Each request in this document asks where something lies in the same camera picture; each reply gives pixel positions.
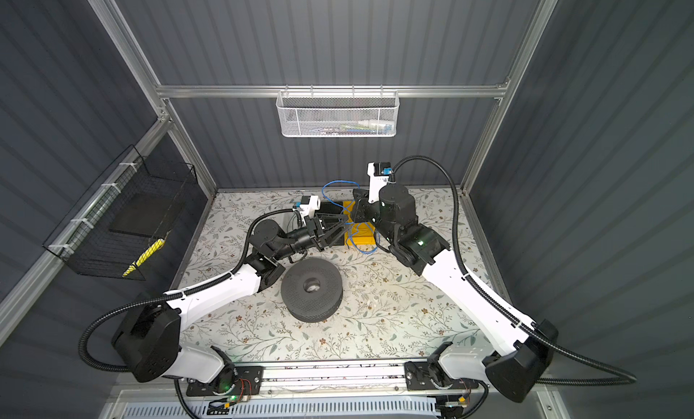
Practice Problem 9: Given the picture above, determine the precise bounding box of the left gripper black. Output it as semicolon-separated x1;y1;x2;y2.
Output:
272;214;348;265

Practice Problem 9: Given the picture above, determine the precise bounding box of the blue cable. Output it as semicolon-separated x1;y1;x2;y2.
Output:
321;179;381;256

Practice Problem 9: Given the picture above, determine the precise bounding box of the grey perforated spool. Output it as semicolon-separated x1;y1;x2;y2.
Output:
280;258;343;323

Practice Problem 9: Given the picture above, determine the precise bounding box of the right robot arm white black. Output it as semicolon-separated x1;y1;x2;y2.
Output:
352;184;553;403

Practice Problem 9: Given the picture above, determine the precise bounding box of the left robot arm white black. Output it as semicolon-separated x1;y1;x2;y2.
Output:
112;213;349;383

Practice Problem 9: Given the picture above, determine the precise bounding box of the black plastic bin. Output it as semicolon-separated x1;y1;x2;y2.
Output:
318;202;343;214

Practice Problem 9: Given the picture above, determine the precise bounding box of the yellow plastic bin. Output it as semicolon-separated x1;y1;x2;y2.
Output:
342;201;376;247

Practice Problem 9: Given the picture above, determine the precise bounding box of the yellow black item in basket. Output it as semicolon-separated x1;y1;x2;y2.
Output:
122;238;166;278

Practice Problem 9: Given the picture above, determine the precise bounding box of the black pad in basket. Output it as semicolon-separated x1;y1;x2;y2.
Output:
110;193;183;238

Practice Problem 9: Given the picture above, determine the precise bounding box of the white vented strip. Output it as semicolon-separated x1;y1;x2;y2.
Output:
121;396;443;419

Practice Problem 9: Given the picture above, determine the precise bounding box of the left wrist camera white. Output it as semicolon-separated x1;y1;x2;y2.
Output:
295;195;321;219

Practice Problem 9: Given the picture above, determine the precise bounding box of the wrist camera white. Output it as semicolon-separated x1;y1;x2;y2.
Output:
295;195;321;219
367;162;392;203

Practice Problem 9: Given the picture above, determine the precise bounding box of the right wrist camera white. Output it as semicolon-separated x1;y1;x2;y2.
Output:
367;162;392;203

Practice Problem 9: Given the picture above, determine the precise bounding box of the left black corrugated hose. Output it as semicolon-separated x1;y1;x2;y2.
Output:
78;208;296;374

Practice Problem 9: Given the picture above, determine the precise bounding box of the black corrugated hose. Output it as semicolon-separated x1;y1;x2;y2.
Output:
391;155;638;386
78;208;296;374

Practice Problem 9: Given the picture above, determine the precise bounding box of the right black corrugated hose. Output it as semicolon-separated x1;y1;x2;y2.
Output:
391;155;638;386

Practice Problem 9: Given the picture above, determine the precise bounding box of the white wire mesh basket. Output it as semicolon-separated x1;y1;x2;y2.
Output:
276;92;400;138

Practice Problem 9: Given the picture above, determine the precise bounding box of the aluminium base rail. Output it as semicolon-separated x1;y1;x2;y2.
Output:
116;358;560;404

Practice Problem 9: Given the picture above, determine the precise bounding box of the black wire basket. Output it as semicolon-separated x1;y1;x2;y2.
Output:
43;149;199;281

